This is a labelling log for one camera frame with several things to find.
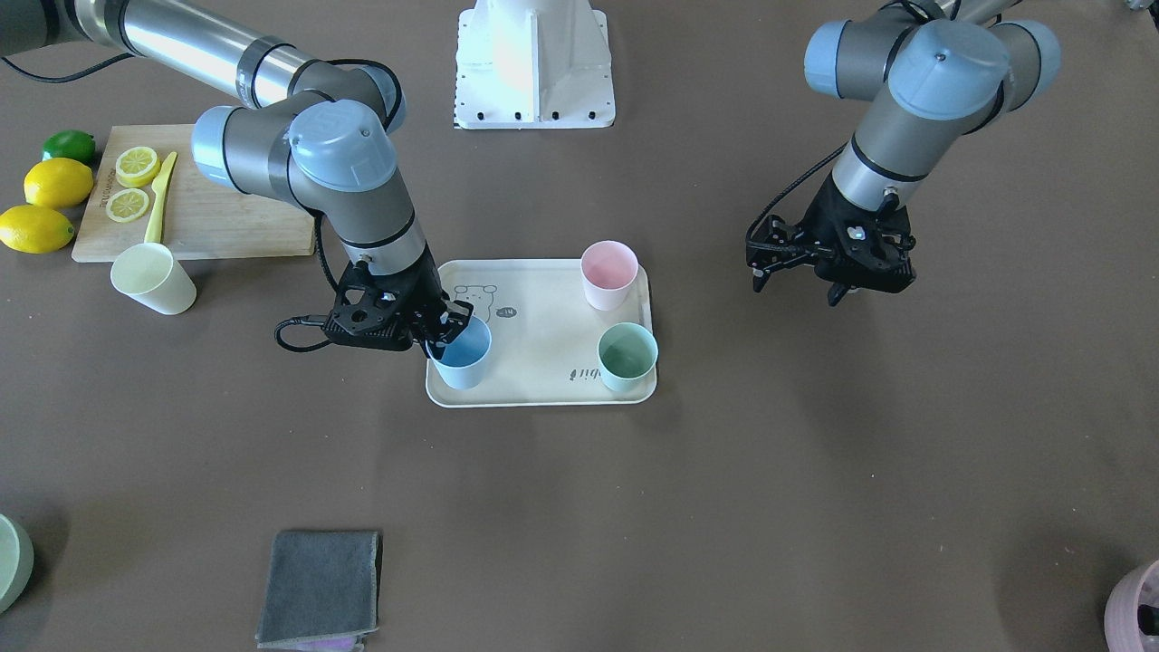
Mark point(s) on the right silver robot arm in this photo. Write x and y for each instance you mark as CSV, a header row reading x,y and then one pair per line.
x,y
310,133

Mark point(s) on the bamboo cutting board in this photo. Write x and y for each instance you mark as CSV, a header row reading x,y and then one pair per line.
x,y
202,219

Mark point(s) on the upper lemon slice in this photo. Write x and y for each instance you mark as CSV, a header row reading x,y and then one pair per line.
x,y
136,167

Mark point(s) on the lemon slice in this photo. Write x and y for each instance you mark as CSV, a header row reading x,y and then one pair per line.
x,y
136,167
127,204

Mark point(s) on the pink cup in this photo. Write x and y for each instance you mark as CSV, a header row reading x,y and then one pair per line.
x,y
609,269

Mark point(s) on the pale yellow cup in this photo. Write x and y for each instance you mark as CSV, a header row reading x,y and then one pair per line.
x,y
149,273

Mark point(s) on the upper whole yellow lemon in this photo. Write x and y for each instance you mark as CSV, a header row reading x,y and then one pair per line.
x,y
58,183

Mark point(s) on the folded grey cloth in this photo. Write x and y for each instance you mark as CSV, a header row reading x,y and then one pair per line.
x,y
321,592

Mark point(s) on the whole yellow lemon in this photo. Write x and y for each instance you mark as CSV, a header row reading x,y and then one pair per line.
x,y
58,183
35,229

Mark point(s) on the yellow plastic knife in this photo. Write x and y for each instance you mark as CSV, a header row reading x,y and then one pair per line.
x,y
160,186

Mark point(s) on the mint green bowl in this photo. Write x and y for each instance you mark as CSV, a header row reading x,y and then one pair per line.
x,y
17,561

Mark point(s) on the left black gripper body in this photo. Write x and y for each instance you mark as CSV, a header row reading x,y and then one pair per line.
x,y
822,224

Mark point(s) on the cream rabbit serving tray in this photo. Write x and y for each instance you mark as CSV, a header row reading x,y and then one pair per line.
x,y
544,334

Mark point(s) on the green lime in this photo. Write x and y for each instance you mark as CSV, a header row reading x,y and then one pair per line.
x,y
73,144

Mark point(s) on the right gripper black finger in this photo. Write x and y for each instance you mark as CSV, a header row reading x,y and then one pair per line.
x,y
438,334

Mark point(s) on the lower lemon slice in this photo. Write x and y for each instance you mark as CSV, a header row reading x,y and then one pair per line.
x,y
127,204

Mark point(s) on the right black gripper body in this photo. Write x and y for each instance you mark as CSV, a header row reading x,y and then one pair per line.
x,y
424,300

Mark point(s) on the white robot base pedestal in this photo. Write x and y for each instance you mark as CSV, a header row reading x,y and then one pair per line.
x,y
533,65

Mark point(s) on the pink mixing bowl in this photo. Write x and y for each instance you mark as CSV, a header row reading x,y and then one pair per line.
x,y
1130,614

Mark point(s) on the lower whole yellow lemon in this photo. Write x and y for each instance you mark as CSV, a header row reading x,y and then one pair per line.
x,y
35,229

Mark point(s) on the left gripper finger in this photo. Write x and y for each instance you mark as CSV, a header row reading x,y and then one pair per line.
x,y
836,292
761,275

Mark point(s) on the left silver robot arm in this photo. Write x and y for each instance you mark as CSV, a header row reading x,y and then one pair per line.
x,y
931,72

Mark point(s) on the mint green cup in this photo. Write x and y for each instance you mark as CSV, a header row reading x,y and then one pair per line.
x,y
627,354

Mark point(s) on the light blue cup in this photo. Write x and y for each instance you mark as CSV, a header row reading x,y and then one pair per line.
x,y
464,362

